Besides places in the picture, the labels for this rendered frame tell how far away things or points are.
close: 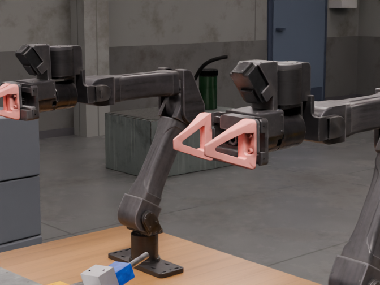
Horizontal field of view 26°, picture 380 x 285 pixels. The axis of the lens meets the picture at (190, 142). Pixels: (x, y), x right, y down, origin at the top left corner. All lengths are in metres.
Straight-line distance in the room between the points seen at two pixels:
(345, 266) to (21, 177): 2.24
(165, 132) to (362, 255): 0.62
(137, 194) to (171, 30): 7.68
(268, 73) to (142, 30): 8.05
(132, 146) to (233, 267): 4.79
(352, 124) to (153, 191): 0.65
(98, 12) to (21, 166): 5.22
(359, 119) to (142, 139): 5.24
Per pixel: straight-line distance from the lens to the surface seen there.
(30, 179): 3.49
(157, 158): 1.83
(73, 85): 1.67
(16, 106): 1.61
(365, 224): 1.42
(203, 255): 1.95
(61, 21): 8.59
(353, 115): 1.31
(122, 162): 6.76
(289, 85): 1.19
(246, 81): 1.15
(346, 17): 11.74
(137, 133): 6.54
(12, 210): 3.46
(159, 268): 1.83
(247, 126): 1.10
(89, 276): 1.42
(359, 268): 1.40
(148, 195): 1.81
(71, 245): 2.05
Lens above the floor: 1.39
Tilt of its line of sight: 10 degrees down
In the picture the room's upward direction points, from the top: straight up
